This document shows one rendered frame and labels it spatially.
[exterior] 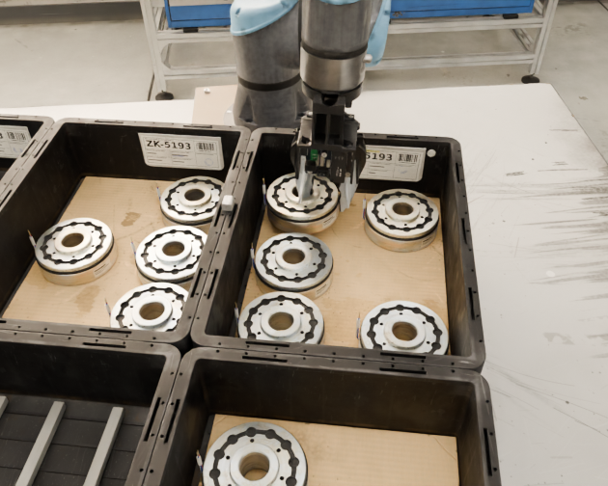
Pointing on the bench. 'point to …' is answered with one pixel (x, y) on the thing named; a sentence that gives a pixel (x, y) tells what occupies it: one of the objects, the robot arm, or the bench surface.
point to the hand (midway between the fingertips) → (325, 199)
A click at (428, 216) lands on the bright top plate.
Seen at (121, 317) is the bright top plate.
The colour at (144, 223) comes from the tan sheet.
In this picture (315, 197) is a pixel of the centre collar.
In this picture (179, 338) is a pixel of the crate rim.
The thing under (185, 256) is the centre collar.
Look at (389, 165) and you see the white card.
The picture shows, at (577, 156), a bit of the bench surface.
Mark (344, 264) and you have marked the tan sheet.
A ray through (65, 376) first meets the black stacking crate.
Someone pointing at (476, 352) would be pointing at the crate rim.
